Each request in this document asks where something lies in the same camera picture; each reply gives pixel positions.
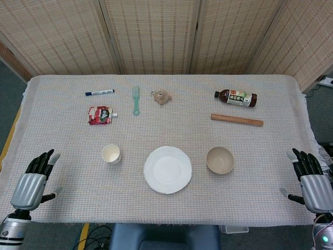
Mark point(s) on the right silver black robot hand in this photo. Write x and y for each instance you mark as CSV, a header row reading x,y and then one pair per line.
x,y
317,190

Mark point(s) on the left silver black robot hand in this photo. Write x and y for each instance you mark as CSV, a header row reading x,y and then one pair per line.
x,y
28,186

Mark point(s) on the small white paper cup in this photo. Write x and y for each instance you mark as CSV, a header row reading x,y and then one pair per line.
x,y
111,155

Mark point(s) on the beige bowl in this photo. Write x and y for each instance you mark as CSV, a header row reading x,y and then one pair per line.
x,y
219,160

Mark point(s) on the blue robot base seat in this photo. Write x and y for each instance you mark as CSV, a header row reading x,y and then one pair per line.
x,y
164,237

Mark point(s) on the white paper plate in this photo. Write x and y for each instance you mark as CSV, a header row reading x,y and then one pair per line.
x,y
167,170

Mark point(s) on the black device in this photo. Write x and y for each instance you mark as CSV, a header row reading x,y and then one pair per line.
x,y
328,145

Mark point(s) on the clear plastic box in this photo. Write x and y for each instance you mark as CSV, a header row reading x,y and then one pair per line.
x,y
234,229

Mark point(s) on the red snack pouch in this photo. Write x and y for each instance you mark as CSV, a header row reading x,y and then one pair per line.
x,y
100,115

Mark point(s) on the wooden rolling pin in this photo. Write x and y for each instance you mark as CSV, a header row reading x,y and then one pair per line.
x,y
236,120

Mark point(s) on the white power strip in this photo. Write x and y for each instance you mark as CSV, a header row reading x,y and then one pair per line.
x,y
327,82

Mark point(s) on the blue whiteboard marker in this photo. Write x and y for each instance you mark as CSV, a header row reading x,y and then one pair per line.
x,y
100,92

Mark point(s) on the brown tea bottle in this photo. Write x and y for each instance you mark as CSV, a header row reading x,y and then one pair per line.
x,y
236,98

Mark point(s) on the green plastic comb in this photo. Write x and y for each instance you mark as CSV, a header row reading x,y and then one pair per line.
x,y
136,100

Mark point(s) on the woven folding screen panel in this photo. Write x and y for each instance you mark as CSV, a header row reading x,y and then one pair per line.
x,y
234,34
151,34
52,34
304,44

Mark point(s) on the white woven tablecloth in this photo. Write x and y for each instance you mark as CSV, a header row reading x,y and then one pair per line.
x,y
166,130

